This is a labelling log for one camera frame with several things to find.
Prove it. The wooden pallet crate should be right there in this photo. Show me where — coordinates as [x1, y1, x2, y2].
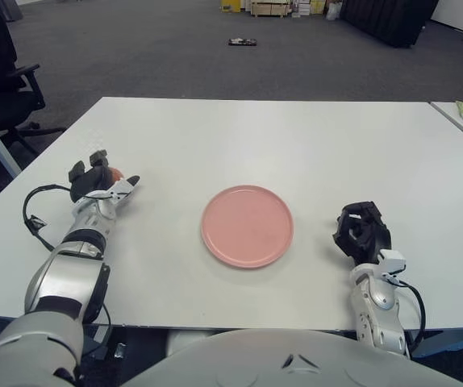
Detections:
[249, 0, 293, 18]

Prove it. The pink round plate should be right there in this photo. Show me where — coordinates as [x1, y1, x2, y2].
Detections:
[201, 184, 296, 270]

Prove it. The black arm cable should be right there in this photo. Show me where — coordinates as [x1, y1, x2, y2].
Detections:
[392, 277, 426, 352]
[23, 184, 73, 253]

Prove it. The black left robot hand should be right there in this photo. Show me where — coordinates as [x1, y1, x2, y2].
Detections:
[68, 148, 140, 202]

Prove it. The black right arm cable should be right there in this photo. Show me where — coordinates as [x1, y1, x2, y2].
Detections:
[392, 277, 426, 352]

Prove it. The black folding partition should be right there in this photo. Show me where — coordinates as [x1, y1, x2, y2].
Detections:
[338, 0, 440, 49]

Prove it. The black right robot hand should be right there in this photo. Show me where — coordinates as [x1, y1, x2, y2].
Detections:
[333, 200, 407, 279]

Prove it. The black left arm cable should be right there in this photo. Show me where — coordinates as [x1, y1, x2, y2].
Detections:
[23, 184, 73, 253]

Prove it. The grey robot torso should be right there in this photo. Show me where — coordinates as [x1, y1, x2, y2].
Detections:
[120, 328, 463, 387]

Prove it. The blue grey table frame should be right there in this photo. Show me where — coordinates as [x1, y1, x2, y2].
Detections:
[411, 329, 463, 360]

